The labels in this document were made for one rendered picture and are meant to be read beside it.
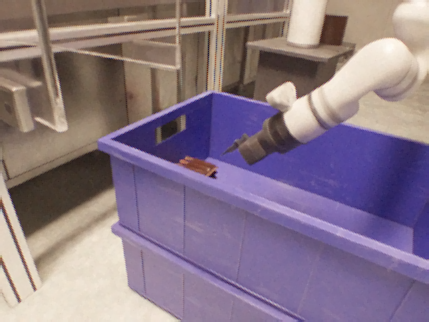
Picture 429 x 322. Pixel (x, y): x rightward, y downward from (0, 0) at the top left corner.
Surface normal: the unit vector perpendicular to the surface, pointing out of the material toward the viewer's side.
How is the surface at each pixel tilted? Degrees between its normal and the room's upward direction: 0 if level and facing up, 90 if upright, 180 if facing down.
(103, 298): 0
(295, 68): 90
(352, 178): 90
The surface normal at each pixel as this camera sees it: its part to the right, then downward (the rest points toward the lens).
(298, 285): -0.51, 0.40
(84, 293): 0.06, -0.86
